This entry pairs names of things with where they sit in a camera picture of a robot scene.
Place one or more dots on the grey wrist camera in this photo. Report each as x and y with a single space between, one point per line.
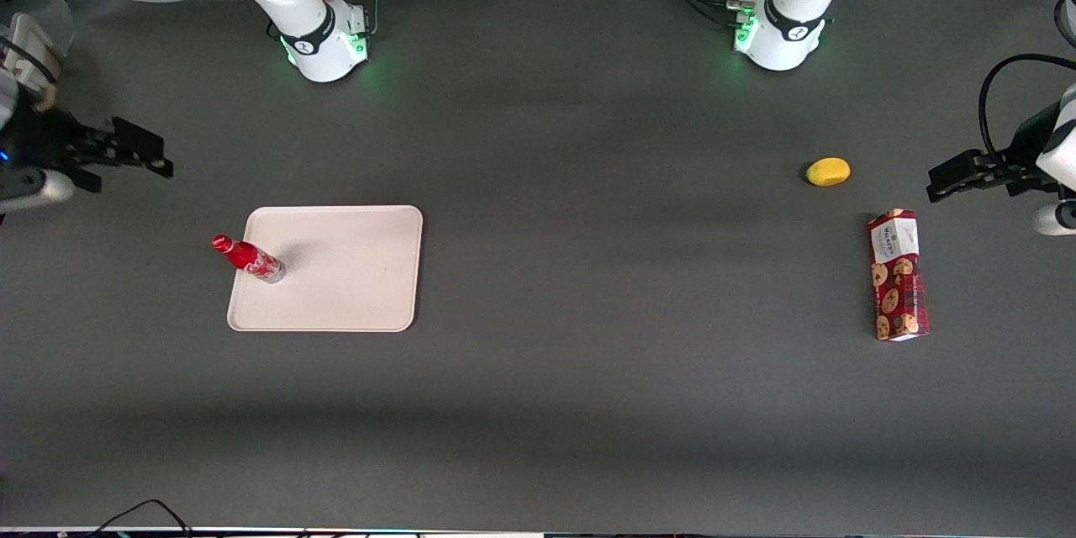
34 189
1055 218

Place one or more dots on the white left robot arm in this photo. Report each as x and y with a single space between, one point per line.
790 34

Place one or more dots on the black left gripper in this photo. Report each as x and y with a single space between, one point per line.
1024 153

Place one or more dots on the red cookie box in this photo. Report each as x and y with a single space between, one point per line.
898 277

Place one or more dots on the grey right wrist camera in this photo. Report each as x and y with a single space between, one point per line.
34 189

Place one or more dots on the red coke bottle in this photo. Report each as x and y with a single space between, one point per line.
252 259

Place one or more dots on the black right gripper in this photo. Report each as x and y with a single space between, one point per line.
40 143

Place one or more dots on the white rectangular tray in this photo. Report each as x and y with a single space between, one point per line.
345 269

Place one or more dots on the yellow lemon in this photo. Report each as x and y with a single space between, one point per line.
828 172

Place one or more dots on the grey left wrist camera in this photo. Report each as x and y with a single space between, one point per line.
1055 218

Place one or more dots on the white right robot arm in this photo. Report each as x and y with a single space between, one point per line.
319 38

